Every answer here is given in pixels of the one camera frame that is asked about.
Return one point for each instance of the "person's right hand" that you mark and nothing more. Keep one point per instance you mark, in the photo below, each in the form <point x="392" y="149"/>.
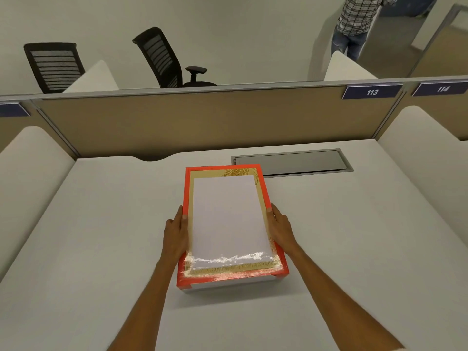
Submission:
<point x="282" y="233"/>

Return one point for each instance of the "person's left hand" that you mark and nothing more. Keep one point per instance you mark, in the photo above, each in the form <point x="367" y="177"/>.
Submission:
<point x="174" y="239"/>

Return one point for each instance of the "person's right thumb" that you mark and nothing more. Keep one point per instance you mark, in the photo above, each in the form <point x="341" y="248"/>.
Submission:
<point x="270" y="219"/>

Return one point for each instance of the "person's left thumb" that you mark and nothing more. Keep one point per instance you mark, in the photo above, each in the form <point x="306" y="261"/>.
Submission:
<point x="185" y="224"/>

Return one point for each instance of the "orange paper ream package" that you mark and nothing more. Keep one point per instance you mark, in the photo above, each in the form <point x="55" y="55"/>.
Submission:
<point x="187" y="266"/>

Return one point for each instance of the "person's right forearm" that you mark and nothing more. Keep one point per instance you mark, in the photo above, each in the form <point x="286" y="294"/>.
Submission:
<point x="336" y="299"/>

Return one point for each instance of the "person's left forearm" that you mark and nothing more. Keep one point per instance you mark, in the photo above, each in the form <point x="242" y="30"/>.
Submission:
<point x="146" y="307"/>

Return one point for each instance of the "white paper stack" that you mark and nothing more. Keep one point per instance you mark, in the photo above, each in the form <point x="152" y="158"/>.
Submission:
<point x="228" y="222"/>

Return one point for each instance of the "beige desk partition panel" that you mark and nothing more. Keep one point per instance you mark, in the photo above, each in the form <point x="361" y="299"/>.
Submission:
<point x="438" y="109"/>
<point x="22" y="122"/>
<point x="204" y="120"/>

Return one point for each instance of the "white rounded side divider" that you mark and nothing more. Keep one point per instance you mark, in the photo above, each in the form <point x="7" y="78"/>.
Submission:
<point x="345" y="68"/>
<point x="29" y="186"/>
<point x="95" y="78"/>
<point x="427" y="168"/>

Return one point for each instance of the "blue number sign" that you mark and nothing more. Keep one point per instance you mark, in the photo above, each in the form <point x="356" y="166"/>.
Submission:
<point x="12" y="110"/>
<point x="440" y="89"/>
<point x="372" y="92"/>

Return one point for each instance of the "black mesh chair with armrest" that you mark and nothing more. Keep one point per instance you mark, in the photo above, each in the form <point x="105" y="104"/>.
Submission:
<point x="161" y="54"/>

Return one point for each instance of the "black mesh office chair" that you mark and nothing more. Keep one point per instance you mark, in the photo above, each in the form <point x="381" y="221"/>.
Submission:
<point x="55" y="65"/>

